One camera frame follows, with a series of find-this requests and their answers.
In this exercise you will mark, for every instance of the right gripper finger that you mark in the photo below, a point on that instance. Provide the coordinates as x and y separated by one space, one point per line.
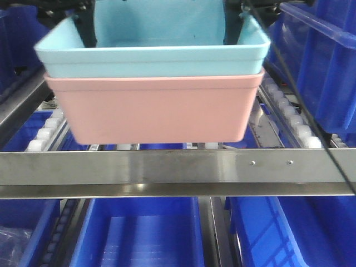
235 13

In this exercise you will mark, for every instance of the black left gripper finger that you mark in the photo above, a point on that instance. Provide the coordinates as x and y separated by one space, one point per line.
84 22

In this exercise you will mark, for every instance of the light blue plastic box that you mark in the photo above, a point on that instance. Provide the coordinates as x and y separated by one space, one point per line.
154 39

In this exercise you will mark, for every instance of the pink plastic box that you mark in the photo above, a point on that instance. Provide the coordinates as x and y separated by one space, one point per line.
157 109

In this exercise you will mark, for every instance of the stainless steel shelf rack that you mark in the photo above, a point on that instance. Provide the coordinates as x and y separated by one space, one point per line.
274 168

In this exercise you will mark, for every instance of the blue bin upper left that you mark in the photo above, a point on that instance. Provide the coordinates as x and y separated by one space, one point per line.
20 31

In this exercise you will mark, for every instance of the blue bin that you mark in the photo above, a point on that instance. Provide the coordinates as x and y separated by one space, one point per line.
20 31
140 231
49 175
294 230
318 45

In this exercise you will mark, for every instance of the blue bin far right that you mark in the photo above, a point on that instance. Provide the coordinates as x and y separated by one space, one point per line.
318 45

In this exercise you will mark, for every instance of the white roller track right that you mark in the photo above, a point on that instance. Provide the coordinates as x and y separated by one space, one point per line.
290 121

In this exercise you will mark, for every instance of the white roller track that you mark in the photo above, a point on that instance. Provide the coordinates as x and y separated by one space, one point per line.
290 121
46 135

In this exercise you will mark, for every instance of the white roller track left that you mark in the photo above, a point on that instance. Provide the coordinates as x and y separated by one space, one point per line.
46 135

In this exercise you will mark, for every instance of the blue bin lower right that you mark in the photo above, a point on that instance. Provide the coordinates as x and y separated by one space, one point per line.
294 230

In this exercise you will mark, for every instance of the blue bin lower left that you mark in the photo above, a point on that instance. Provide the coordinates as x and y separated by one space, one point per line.
49 175

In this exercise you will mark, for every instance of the blue bin lower middle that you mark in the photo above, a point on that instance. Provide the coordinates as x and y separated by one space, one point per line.
140 231

